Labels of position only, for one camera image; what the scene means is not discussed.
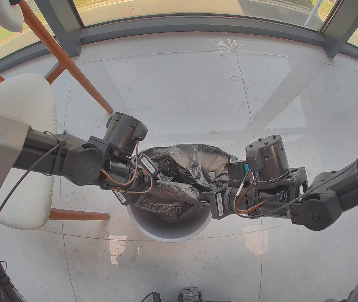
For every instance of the black plastic bag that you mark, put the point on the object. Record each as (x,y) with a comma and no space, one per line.
(191,165)

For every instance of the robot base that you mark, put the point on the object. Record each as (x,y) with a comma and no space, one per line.
(190,294)

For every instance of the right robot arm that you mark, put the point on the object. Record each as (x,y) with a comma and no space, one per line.
(339,187)

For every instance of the white cushioned wooden chair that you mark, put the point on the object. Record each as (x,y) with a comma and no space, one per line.
(21,105)

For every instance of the white trash bin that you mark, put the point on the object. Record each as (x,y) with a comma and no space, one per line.
(166,231)

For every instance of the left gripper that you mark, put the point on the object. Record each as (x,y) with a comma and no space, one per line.
(125,175)

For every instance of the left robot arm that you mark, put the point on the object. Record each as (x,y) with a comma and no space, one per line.
(40,156)

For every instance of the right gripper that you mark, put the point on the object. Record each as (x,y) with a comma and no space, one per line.
(245,203)

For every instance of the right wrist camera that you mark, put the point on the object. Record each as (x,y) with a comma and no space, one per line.
(237,173)

